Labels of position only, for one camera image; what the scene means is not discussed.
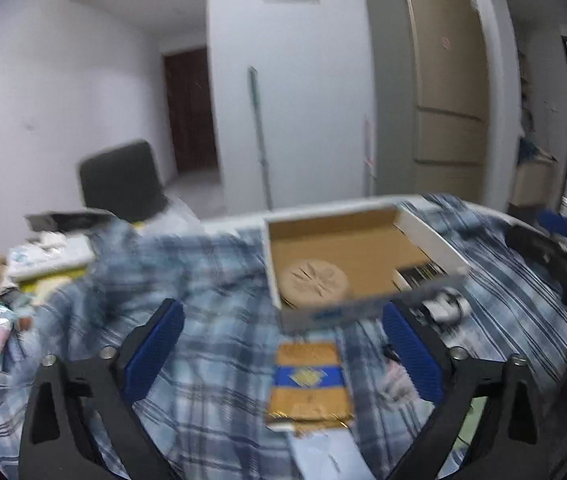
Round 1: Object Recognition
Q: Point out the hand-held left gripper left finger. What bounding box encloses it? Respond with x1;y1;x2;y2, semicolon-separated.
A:
20;298;186;480

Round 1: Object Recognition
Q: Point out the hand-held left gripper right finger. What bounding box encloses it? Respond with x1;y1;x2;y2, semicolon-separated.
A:
382;300;554;480

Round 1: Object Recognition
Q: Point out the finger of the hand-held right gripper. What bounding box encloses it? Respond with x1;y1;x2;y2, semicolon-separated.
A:
506;225;567;273
536;209;567;242

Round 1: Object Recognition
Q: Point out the white charger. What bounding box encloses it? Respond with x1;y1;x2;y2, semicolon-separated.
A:
421;287;471;323

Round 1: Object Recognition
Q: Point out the black packet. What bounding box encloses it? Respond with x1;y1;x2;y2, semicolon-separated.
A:
396;262;447;293

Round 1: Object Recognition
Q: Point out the gold and blue packet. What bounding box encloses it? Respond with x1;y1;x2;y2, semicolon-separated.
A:
265;342;357;431

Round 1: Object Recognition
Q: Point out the cardboard box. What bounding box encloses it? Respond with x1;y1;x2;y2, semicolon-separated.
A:
262;205;471;333

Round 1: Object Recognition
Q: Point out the round tan pouch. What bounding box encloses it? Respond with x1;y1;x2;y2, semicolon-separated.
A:
278;257;351;308

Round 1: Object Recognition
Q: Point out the brown storage box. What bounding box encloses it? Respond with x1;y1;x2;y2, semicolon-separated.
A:
511;155;557;211

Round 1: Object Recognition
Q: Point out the blue plaid blanket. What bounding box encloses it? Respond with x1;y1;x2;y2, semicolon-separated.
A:
0;195;567;480

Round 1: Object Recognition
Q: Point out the yellow packet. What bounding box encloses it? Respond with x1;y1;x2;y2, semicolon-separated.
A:
21;270;89;303

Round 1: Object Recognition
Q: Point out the white paper sheet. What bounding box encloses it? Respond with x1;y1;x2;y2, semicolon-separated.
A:
286;430;364;480

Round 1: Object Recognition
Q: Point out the white tissue pack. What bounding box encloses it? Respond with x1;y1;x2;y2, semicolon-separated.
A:
8;235;94;278

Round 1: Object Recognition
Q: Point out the black flat case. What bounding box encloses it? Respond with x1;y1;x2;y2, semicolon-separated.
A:
26;210;114;233

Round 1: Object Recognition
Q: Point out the black chair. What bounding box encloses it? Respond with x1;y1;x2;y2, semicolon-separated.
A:
78;140;169;223

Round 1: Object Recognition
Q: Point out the beige refrigerator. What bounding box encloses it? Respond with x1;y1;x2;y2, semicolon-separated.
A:
366;0;494;206

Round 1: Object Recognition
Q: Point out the dark brown door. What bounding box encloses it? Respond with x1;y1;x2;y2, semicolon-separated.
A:
164;47;219;173

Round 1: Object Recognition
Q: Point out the green mop handle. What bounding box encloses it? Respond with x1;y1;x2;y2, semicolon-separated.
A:
248;66;274;211

